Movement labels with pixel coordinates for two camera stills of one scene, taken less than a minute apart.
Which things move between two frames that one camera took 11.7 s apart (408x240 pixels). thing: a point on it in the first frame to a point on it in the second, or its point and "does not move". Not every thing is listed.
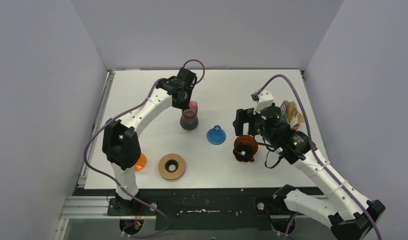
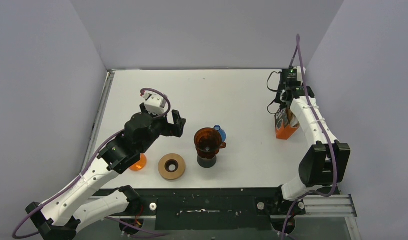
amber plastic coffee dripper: [245, 147] to [208, 142]
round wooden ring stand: [168, 159] does not move
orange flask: [141, 162] does not move
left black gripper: [183, 97] to [170, 125]
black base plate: [207, 209] does not move
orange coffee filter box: [290, 114] does not move
